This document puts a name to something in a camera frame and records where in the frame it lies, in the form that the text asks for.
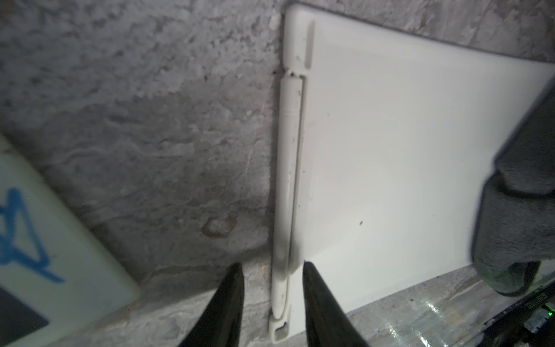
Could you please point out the grey blue wiping cloth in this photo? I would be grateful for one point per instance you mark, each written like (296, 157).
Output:
(514, 230)

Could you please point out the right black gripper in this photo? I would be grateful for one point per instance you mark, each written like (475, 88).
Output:
(529, 322)

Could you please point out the white drawing tablet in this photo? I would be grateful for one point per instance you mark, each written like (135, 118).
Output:
(56, 277)
(385, 141)

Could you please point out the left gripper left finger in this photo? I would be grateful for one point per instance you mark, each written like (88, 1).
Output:
(220, 323)

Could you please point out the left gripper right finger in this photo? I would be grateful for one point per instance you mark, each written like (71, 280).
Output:
(326, 323)

